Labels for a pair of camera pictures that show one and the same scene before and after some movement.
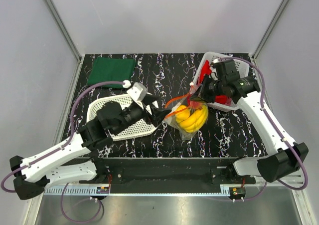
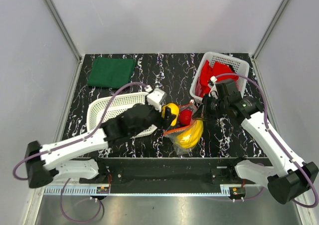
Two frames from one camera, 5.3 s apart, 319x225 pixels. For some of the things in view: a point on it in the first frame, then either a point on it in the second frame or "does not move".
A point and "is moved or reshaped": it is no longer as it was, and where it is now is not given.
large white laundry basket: x=242 y=67 does not move
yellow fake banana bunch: x=192 y=120 -> x=189 y=137
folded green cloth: x=111 y=69 does not move
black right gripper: x=201 y=94 -> x=202 y=112
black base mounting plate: x=168 y=171 does not move
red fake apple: x=195 y=105 -> x=185 y=116
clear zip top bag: x=188 y=113 is moved or reshaped
